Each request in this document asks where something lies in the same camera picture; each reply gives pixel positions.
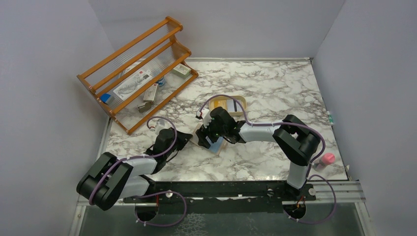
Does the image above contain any orange wooden rack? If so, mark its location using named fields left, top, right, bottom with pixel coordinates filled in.
left=77, top=16, right=198, bottom=134

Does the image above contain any white card with dark stripe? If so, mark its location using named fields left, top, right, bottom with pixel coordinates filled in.
left=227, top=99, right=241, bottom=112

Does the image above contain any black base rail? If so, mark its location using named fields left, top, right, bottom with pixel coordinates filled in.
left=123, top=180, right=316, bottom=214

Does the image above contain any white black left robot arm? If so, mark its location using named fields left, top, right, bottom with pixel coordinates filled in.
left=76, top=128, right=193, bottom=210

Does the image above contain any grey olive small object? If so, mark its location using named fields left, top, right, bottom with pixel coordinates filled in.
left=137, top=102, right=153, bottom=113

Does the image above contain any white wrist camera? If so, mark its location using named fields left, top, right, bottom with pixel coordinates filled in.
left=196, top=108, right=212, bottom=127
left=154, top=119, right=167, bottom=134

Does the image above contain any beige oval tray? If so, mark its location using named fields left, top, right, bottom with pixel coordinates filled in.
left=209, top=95, right=247, bottom=116

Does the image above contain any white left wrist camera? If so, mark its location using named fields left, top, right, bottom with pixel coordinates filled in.
left=154, top=119, right=167, bottom=134

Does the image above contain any blue white round jar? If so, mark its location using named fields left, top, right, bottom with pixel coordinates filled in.
left=157, top=77, right=165, bottom=87

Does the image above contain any green white small tube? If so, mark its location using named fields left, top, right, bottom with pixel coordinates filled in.
left=327, top=111, right=334, bottom=126

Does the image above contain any blue grey eraser block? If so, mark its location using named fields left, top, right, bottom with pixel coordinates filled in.
left=100, top=93, right=113, bottom=105

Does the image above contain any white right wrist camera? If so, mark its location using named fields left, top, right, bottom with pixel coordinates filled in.
left=196, top=108, right=212, bottom=127

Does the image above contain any tan leather card holder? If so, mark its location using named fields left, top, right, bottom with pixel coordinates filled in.
left=190, top=123, right=228, bottom=155

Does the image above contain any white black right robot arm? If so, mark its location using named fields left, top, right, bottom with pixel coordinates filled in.
left=196, top=107, right=325, bottom=200

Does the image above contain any gold credit card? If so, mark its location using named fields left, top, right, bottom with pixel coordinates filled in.
left=213, top=99, right=227, bottom=110

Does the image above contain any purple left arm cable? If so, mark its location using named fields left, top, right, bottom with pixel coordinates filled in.
left=89, top=116, right=188, bottom=228

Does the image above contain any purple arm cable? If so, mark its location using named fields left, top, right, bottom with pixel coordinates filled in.
left=199, top=94, right=337, bottom=225
left=89, top=116, right=188, bottom=228

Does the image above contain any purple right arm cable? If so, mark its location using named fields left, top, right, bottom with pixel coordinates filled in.
left=199, top=94, right=337, bottom=225

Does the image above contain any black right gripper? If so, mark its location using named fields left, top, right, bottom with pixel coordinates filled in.
left=195, top=116, right=227, bottom=149

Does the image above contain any pink bottle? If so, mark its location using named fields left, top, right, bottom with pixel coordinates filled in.
left=313, top=153, right=336, bottom=172

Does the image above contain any white printed packet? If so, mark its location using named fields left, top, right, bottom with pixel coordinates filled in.
left=113, top=70, right=153, bottom=100

